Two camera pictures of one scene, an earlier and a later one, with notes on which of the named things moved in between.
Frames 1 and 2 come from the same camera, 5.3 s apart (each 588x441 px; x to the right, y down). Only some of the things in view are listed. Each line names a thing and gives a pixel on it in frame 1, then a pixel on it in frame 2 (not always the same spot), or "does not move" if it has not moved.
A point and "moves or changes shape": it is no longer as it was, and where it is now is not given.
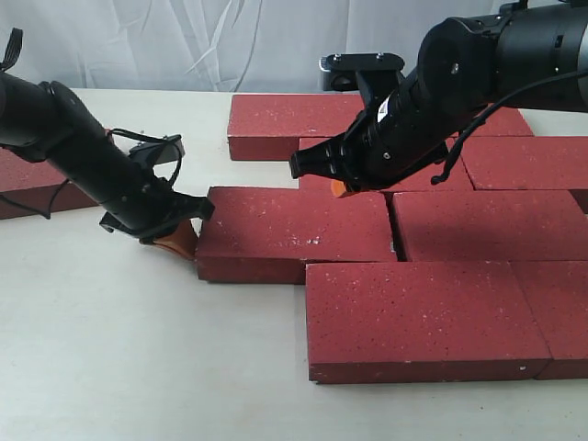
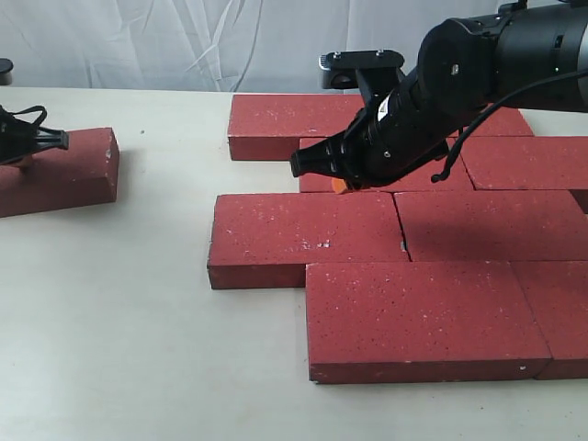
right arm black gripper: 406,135 does not move
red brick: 267,234 moves or changes shape
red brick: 557,291 does not move
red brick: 29,187 does not move
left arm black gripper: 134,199 -> 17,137
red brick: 503,121 does not move
